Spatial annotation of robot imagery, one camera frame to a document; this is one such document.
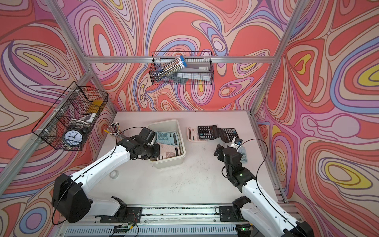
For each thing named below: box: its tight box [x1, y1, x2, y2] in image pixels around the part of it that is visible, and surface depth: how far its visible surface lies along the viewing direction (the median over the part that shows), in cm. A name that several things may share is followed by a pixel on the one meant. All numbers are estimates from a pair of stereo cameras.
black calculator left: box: [197, 124, 220, 140], surface depth 106 cm
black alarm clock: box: [62, 124, 89, 147], surface depth 69 cm
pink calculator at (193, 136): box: [186, 126, 208, 143], surface depth 103 cm
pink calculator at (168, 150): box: [156, 142, 182, 160], surface depth 92 cm
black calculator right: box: [218, 127, 240, 143], surface depth 106 cm
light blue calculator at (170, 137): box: [156, 130, 180, 146], surface depth 101 cm
